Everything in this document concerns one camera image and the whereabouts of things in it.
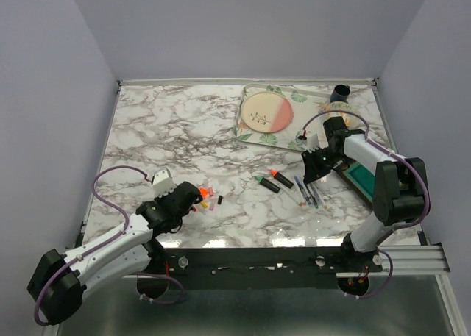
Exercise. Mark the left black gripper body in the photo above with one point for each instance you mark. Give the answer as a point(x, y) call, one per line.
point(179, 219)

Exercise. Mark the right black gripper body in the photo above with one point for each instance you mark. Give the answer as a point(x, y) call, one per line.
point(319, 162)

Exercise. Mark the orange highlighter cap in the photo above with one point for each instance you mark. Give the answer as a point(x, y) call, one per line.
point(203, 191)

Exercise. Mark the orange highlighter black body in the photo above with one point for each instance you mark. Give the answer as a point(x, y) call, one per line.
point(281, 179)

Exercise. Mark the red capped white pen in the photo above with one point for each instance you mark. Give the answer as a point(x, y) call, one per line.
point(302, 196)

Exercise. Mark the pink capped white pen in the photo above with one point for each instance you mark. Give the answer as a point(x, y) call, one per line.
point(294, 198)

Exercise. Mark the yellow capped marker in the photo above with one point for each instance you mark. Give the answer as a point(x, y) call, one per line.
point(321, 197)

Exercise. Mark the green highlighter black body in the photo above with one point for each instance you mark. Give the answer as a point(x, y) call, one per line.
point(267, 184)

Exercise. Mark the blue pen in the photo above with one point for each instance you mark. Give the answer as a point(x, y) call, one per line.
point(304, 194)

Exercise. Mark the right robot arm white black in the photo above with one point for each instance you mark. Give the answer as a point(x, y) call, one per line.
point(400, 197)

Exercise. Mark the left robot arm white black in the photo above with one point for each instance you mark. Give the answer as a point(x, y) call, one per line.
point(62, 281)

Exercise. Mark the dark framed teal tray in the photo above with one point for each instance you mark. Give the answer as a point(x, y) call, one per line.
point(359, 179)

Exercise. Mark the floral ceramic bowl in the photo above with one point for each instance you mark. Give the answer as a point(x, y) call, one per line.
point(342, 109)

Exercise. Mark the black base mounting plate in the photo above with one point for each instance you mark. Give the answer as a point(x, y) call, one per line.
point(268, 268)

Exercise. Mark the floral rectangular tray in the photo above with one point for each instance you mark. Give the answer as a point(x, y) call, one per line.
point(305, 104)

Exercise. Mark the dark blue cup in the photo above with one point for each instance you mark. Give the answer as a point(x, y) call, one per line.
point(340, 93)

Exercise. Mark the cream and pink plate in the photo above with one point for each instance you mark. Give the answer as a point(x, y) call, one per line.
point(267, 112)

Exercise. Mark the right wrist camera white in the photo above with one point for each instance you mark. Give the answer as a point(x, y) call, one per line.
point(307, 141)

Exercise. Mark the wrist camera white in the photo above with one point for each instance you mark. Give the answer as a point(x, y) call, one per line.
point(162, 183)
point(307, 141)

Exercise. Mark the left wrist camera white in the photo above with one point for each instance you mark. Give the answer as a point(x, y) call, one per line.
point(162, 183)

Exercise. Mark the aluminium front rail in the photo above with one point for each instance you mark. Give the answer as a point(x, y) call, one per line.
point(402, 260)

